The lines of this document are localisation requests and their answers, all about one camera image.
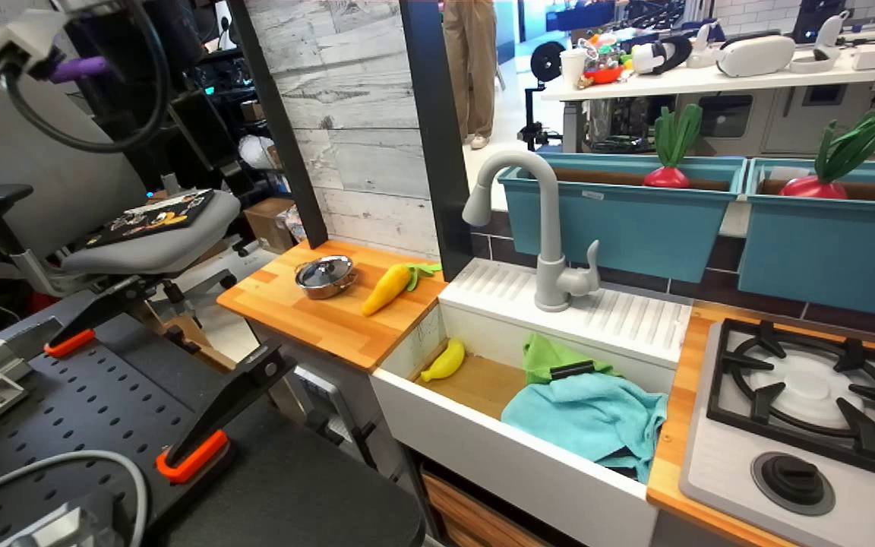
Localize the red toy radish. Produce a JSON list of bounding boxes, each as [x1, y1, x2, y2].
[[642, 99, 708, 191], [778, 108, 875, 201]]

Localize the white background table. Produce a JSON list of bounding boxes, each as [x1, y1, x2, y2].
[[540, 57, 875, 155]]

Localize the white toy sink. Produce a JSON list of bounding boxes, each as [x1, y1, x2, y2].
[[371, 256, 696, 547]]

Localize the yellow toy banana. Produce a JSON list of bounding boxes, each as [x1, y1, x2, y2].
[[414, 338, 472, 387]]

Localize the grey wood plank panel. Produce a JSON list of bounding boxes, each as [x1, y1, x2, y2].
[[243, 0, 444, 261]]

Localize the wooden butcher block counter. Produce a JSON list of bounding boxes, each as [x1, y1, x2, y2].
[[215, 237, 449, 373]]

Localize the purple handle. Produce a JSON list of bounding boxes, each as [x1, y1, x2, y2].
[[48, 51, 116, 85]]

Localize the grey cable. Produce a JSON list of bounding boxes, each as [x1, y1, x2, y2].
[[0, 448, 152, 547]]

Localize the small steel pot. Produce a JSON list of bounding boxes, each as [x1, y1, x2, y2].
[[292, 252, 360, 300]]

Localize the grey toy stove top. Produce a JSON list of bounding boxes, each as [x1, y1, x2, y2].
[[678, 315, 875, 547]]

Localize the teal planter box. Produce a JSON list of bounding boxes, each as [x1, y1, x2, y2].
[[498, 150, 751, 284], [735, 155, 875, 325]]

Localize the wooden counter around stove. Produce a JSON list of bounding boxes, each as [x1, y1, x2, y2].
[[646, 300, 875, 547]]

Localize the black perforated table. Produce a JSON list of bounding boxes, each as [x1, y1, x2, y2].
[[0, 314, 433, 547]]

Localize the grey toy faucet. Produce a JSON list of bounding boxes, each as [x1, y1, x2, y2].
[[460, 139, 606, 315]]

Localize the standing person khaki clothes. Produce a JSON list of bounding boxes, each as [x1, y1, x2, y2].
[[440, 0, 503, 145]]

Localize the black frame post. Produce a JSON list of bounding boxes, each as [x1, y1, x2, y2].
[[221, 0, 332, 248], [399, 0, 478, 282]]

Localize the black clamp orange handle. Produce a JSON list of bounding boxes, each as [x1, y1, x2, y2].
[[152, 344, 297, 490], [41, 277, 158, 362]]

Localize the teal cloth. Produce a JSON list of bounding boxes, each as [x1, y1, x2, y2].
[[498, 370, 670, 485]]

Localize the grey office chair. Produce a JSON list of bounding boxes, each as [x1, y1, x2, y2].
[[0, 180, 250, 307]]

